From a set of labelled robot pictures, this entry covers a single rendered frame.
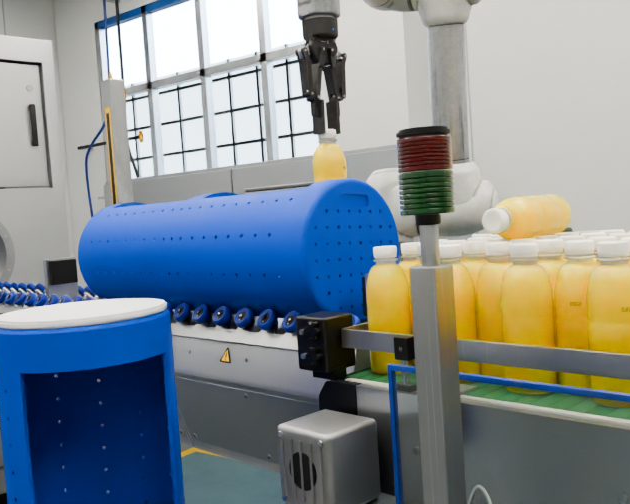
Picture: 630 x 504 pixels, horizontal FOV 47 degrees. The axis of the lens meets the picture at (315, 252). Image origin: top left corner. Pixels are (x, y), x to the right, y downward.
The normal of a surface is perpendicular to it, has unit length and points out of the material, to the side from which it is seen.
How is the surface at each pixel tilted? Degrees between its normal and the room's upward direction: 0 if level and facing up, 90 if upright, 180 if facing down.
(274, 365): 70
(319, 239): 90
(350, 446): 90
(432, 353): 90
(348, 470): 90
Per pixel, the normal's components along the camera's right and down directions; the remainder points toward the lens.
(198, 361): -0.69, -0.26
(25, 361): -0.32, 0.07
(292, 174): -0.61, 0.08
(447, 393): 0.70, -0.01
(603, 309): -0.76, 0.08
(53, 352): -0.01, 0.05
